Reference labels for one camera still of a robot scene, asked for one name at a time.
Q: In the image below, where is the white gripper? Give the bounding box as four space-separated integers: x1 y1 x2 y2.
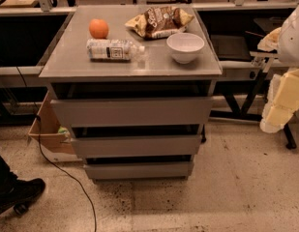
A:
259 69 299 133

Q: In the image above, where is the grey bottom drawer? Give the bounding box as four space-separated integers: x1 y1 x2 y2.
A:
84 161 194 180

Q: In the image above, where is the grey drawer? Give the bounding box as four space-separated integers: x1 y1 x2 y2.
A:
84 161 194 180
72 135 200 158
50 97 213 128

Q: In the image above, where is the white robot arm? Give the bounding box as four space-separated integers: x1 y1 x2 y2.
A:
257 5 299 133

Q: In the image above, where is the grey middle drawer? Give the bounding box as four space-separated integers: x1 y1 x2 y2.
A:
72 135 200 158

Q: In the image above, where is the grey top drawer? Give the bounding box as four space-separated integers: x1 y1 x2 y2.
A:
50 97 213 128

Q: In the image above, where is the grey drawer cabinet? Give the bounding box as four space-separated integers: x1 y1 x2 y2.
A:
38 5 224 182

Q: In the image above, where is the black metal stand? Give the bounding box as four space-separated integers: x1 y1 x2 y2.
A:
209 50 298 151

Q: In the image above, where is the white bowl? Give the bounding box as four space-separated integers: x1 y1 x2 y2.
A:
166 33 205 64

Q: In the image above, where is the brown chip bag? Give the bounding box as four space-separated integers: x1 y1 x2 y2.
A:
125 6 194 40

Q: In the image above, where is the clear plastic water bottle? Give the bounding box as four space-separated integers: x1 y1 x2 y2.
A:
86 39 145 61

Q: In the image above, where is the orange fruit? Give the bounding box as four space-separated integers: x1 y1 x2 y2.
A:
89 19 109 39

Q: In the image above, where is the cardboard box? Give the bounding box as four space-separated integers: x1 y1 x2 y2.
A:
28 94 79 162

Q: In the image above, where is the black shoe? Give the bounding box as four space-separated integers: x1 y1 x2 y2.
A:
0 178 45 216

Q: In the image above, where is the black cable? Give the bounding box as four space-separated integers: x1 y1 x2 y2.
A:
15 66 98 232

